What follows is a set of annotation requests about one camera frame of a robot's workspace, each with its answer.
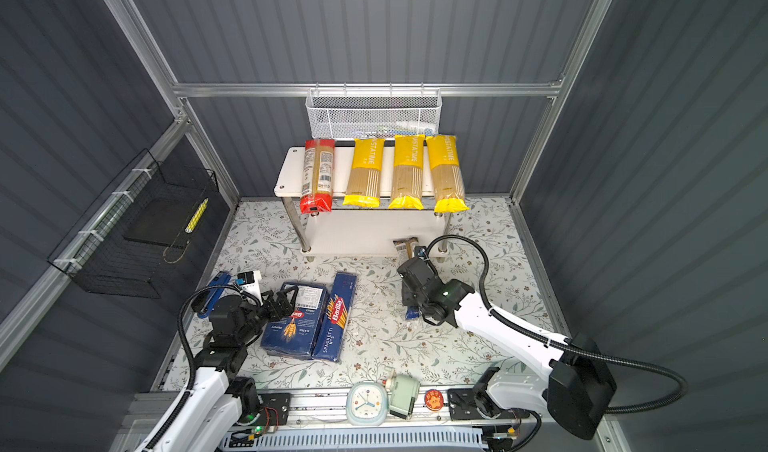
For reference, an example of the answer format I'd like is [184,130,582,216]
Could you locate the black corrugated cable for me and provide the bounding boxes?
[424,234,689,415]
[143,282,253,452]

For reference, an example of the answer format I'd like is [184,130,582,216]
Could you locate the wide blue Barilla pasta box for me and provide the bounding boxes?
[260,281,329,360]

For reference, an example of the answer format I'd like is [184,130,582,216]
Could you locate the red round badge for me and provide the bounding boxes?
[424,389,445,412]

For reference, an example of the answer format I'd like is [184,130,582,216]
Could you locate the black wire basket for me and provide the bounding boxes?
[48,153,218,299]

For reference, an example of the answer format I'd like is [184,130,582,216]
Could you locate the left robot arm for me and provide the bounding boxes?
[137,285,298,451]

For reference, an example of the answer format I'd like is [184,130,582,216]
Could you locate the white wire mesh basket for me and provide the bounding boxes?
[305,92,443,140]

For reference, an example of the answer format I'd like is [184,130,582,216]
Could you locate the red-ended spaghetti bag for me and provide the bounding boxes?
[300,139,335,214]

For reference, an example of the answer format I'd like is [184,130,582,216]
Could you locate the black corrugated left cable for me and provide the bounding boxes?
[143,282,253,452]

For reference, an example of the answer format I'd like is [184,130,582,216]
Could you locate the yellow green marker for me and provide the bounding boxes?
[184,198,209,234]

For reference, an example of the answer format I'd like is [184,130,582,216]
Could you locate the white tube in basket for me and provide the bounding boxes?
[395,120,437,136]

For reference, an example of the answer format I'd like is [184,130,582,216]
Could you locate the blue handled tool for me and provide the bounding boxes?
[191,270,232,319]

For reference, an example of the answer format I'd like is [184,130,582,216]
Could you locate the mint green timer device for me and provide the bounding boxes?
[385,374,420,420]

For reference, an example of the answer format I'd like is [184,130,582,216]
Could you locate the black corrugated right cable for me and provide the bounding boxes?
[424,234,689,415]

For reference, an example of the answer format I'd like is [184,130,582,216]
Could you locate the mint alarm clock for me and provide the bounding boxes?
[345,382,389,427]

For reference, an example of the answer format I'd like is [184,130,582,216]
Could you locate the narrow blue Barilla spaghetti box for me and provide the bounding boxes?
[312,272,358,362]

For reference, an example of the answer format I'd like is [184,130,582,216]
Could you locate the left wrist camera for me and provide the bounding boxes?
[235,270,261,301]

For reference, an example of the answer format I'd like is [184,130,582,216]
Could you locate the blue-ended clear spaghetti bag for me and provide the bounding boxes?
[393,237,420,320]

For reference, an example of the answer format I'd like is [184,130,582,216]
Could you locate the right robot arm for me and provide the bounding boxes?
[398,257,617,440]

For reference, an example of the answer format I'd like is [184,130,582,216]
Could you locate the yellow Pastatime spaghetti bag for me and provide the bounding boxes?
[343,138,385,208]

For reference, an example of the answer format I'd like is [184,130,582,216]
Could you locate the white two-tier shelf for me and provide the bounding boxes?
[274,145,458,258]

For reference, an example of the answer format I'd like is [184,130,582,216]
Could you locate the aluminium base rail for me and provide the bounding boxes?
[128,382,607,435]

